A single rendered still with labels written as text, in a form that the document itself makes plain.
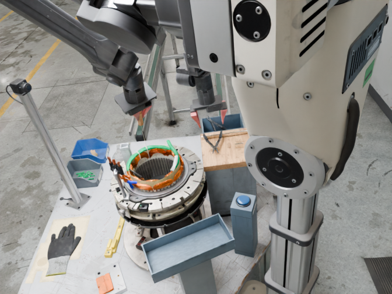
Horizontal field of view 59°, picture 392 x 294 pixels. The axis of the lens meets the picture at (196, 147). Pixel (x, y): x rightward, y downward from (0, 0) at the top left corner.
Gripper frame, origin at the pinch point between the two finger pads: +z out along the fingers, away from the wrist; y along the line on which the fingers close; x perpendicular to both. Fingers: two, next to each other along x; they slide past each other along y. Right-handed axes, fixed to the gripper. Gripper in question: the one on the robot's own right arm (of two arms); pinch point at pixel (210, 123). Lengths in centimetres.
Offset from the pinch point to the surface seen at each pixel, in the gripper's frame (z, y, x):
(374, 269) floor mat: 119, -75, -7
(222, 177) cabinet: 17.4, -0.6, 10.3
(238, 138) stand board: 10.4, -9.1, -2.4
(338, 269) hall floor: 119, -56, -11
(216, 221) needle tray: 14.7, 3.4, 33.2
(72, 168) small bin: 30, 73, -31
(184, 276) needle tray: 21, 15, 46
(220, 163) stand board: 10.7, -0.7, 10.5
